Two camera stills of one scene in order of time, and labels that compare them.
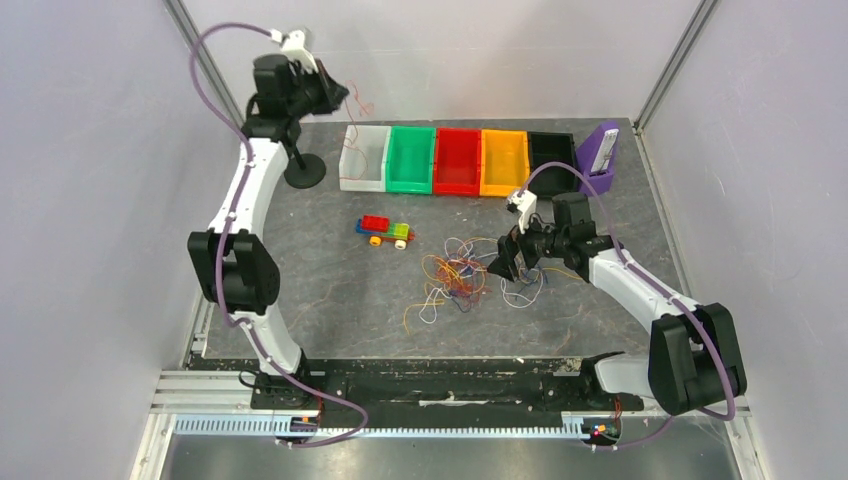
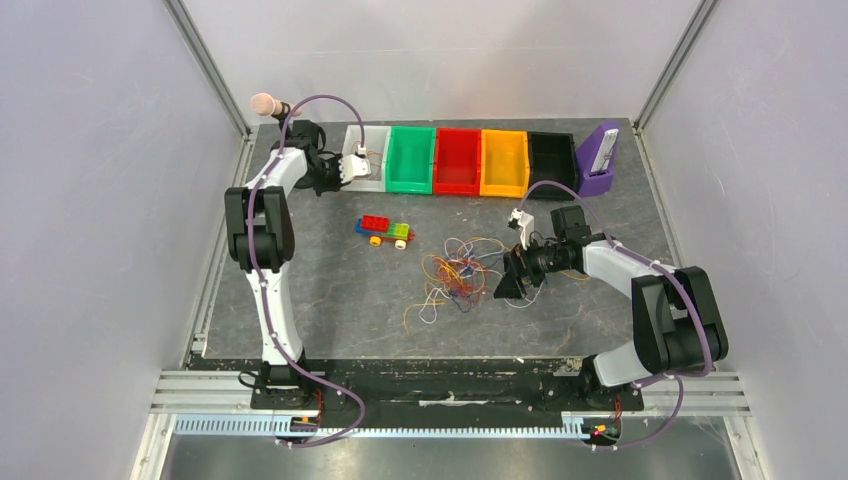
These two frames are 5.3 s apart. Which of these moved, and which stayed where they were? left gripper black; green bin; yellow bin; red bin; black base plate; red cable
Moved: red cable; left gripper black
Stayed: red bin; yellow bin; black base plate; green bin
